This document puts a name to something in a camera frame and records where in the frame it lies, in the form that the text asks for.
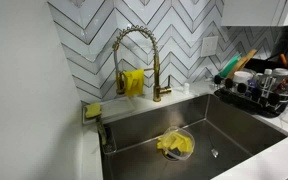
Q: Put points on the gold spring kitchen faucet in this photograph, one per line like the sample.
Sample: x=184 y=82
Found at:
x=156 y=76

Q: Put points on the clear sponge tray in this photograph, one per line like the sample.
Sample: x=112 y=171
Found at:
x=117 y=106

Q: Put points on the small white bottle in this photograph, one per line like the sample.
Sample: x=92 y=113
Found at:
x=186 y=88

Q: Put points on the yellow sponge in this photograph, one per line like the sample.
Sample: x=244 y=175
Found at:
x=93 y=110

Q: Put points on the sink caddy with brush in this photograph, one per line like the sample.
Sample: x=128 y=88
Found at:
x=109 y=141

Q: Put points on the clear plastic bowl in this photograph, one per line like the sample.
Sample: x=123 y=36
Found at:
x=189 y=135

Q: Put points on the metal sink stopper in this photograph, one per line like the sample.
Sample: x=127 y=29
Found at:
x=214 y=153

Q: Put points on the white lidded jar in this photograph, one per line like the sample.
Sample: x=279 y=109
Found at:
x=242 y=76

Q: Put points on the stainless steel sink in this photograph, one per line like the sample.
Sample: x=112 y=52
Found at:
x=237 y=133

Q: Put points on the black dish drying rack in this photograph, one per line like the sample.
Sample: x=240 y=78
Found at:
x=247 y=103

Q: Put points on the clear bottle with cap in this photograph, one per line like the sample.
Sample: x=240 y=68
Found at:
x=268 y=80

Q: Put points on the white wall outlet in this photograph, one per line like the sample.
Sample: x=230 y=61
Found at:
x=209 y=46

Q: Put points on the white wall cabinet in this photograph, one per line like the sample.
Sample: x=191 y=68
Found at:
x=250 y=11

